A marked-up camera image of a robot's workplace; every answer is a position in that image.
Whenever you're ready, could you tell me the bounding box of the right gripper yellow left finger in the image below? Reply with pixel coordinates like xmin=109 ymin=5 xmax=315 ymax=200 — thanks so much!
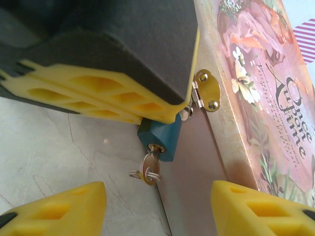
xmin=0 ymin=181 xmax=107 ymax=236

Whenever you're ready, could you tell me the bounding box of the storybook printed pink box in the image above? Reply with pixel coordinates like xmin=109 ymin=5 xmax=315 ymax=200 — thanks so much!
xmin=157 ymin=0 xmax=315 ymax=236

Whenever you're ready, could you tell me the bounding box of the gold metal box hasp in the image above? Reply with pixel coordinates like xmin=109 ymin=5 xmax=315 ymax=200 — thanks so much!
xmin=191 ymin=69 xmax=221 ymax=113

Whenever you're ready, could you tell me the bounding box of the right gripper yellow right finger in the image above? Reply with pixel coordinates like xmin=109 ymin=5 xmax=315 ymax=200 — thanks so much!
xmin=212 ymin=180 xmax=315 ymax=236

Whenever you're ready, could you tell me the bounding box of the brass key with ring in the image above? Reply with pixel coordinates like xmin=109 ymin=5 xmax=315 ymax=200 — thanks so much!
xmin=140 ymin=145 xmax=161 ymax=187

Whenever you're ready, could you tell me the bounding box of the blue padlock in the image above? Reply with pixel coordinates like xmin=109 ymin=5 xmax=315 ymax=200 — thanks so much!
xmin=137 ymin=104 xmax=195 ymax=163

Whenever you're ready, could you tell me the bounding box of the silver key ring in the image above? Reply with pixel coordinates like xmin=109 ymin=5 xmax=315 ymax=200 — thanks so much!
xmin=128 ymin=167 xmax=162 ymax=183

